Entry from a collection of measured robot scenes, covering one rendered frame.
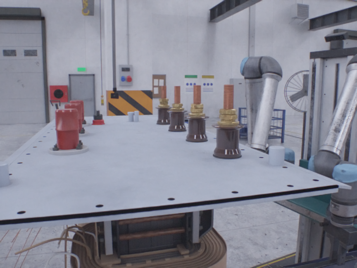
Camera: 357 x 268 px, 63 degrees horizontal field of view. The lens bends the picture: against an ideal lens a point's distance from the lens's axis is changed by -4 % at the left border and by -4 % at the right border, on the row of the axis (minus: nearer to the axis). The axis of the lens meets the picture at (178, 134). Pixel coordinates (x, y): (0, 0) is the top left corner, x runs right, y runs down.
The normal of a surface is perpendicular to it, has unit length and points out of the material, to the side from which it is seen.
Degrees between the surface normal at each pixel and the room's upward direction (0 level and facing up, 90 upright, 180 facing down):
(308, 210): 90
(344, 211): 90
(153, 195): 0
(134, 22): 90
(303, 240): 90
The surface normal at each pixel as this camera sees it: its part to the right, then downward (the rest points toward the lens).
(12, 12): 0.27, 0.14
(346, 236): -0.97, 0.04
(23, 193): 0.00, -0.99
